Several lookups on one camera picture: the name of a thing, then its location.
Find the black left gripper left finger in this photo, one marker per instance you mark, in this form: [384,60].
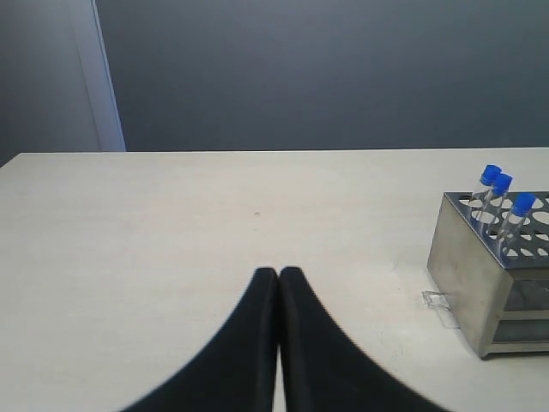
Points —
[236,370]

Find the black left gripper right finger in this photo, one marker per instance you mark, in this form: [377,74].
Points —
[323,370]

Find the blue-capped tube end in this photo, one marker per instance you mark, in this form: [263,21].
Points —
[484,185]

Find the blue-capped tube front row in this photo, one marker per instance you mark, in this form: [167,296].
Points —
[515,218]

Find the stainless steel test tube rack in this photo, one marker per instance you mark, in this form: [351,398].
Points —
[497,295]

